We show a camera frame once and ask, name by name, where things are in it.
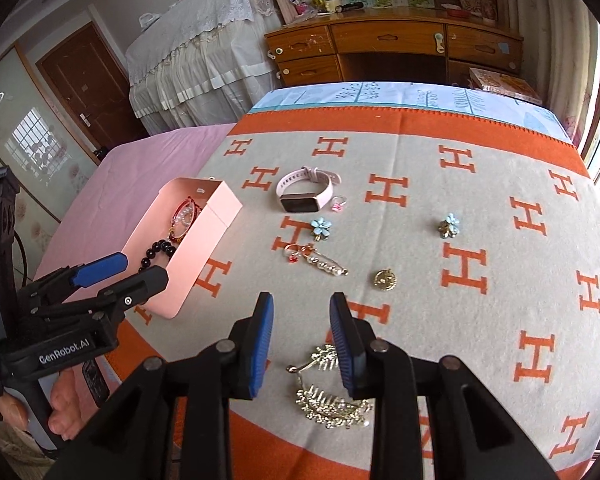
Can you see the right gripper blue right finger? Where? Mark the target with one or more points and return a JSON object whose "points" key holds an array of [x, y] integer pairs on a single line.
{"points": [[349, 346]]}

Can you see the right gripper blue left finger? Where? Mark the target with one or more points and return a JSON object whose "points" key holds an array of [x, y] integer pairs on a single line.
{"points": [[260, 333]]}

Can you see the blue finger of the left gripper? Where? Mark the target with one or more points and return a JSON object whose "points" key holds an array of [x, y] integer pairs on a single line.
{"points": [[99, 270], [131, 292]]}

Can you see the round gold pendant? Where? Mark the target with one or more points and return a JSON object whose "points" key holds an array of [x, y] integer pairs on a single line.
{"points": [[385, 279]]}

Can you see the gold leaf hair comb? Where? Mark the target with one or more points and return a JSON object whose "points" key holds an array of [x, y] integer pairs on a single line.
{"points": [[329, 410]]}

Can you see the pink jewelry box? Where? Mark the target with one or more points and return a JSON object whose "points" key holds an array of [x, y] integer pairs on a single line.
{"points": [[192, 215]]}

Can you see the gold rhinestone hair clip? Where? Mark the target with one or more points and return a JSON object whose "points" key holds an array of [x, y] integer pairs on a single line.
{"points": [[307, 252]]}

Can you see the blue flower earring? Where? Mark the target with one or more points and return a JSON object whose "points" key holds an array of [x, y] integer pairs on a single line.
{"points": [[321, 229], [449, 227]]}

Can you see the pink smart watch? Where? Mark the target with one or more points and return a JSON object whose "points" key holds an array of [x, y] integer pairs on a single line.
{"points": [[307, 189]]}

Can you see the left hand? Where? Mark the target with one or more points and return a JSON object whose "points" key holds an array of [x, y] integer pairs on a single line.
{"points": [[66, 419]]}

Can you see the pink bed sheet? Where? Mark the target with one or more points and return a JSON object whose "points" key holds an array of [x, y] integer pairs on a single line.
{"points": [[149, 162]]}

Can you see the orange H pattern blanket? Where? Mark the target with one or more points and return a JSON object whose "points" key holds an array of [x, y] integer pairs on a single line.
{"points": [[515, 295]]}

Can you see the floral wardrobe sliding door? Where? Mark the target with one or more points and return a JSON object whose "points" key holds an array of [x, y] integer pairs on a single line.
{"points": [[49, 164]]}

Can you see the brown wooden door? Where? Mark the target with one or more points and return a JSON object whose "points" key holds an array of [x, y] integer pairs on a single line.
{"points": [[91, 87]]}

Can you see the white lace covered furniture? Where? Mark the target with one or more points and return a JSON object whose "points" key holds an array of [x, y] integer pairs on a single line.
{"points": [[204, 62]]}

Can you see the blue tree pattern sheet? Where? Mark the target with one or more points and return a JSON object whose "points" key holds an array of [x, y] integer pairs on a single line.
{"points": [[435, 97]]}

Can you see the stack of books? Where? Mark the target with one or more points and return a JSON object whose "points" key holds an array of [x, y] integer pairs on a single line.
{"points": [[504, 85]]}

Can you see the wooden desk with drawers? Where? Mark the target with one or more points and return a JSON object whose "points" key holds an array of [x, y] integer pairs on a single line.
{"points": [[403, 45]]}

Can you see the beige curtain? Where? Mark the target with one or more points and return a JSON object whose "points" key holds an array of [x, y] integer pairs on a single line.
{"points": [[559, 56]]}

